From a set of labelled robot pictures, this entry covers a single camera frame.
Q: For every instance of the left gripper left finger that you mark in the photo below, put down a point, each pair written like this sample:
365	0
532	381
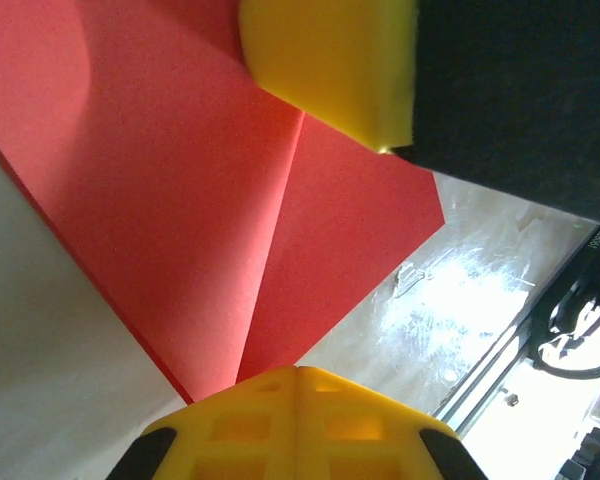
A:
240	435

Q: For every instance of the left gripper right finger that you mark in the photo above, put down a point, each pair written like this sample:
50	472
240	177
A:
360	435

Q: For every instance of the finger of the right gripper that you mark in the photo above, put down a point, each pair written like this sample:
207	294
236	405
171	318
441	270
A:
330	60

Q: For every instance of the red square paper sheet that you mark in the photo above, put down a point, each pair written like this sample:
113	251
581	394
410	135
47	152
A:
180	200

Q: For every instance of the long aluminium mounting rail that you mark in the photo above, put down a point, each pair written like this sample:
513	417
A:
485	380

